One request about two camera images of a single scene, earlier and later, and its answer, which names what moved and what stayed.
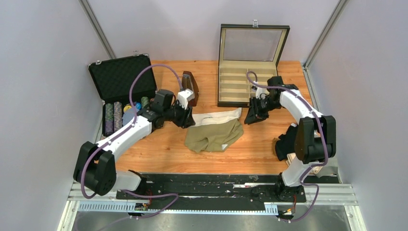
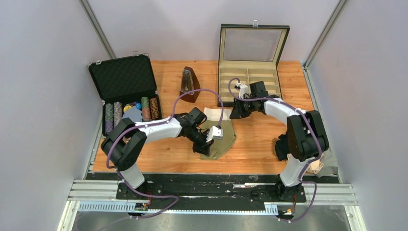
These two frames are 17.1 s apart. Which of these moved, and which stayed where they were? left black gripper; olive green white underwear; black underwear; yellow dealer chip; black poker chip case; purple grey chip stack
Moved: left black gripper; olive green white underwear
Stayed: black poker chip case; black underwear; purple grey chip stack; yellow dealer chip
